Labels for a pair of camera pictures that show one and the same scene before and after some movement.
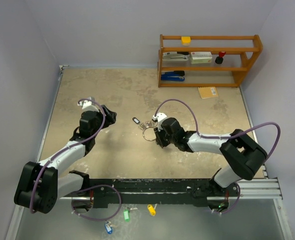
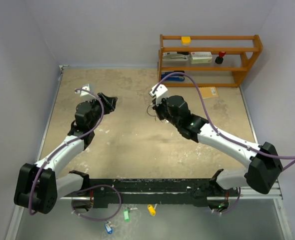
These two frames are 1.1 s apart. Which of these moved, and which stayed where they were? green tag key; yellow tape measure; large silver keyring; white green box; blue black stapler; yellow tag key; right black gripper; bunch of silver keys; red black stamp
Moved: bunch of silver keys; large silver keyring; right black gripper
Stayed: yellow tape measure; red black stamp; yellow tag key; green tag key; blue black stapler; white green box
